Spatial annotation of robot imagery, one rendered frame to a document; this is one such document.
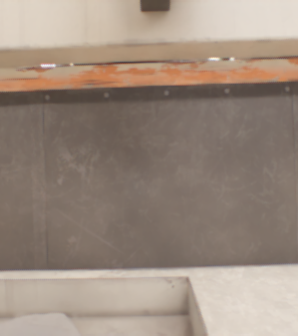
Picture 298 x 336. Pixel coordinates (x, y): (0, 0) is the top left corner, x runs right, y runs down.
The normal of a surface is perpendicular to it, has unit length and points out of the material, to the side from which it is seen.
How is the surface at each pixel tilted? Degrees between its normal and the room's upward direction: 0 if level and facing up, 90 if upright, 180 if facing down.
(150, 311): 90
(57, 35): 90
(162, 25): 90
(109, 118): 90
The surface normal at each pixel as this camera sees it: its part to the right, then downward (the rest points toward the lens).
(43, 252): -0.02, 0.00
